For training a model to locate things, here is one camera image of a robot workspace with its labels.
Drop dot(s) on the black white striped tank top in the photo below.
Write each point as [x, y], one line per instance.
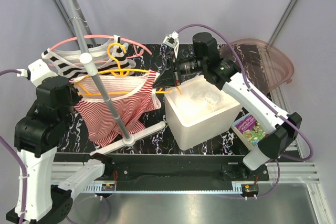
[87, 60]

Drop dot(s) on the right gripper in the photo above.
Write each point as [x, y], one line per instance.
[166, 78]

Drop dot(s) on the white clothes rack base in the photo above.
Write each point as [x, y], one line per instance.
[130, 141]

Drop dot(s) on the red white striped tank top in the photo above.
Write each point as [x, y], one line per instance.
[132, 96]

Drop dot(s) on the white foam box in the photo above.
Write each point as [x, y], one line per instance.
[198, 111]

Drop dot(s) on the black marble pattern mat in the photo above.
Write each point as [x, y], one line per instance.
[162, 142]

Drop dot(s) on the aluminium frame rail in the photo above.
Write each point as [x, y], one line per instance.
[283, 171]

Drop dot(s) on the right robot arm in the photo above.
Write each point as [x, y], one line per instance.
[280, 126]

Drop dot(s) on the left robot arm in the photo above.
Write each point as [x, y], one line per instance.
[36, 139]

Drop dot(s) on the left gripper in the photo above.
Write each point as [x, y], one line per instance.
[76, 96]

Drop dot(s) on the yellow plastic hanger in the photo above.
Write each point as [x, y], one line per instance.
[118, 72]

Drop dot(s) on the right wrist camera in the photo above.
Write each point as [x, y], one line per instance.
[172, 40]

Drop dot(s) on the pink plastic hanger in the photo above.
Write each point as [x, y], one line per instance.
[70, 59]

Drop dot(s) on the purple children's book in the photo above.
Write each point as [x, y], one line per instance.
[248, 130]

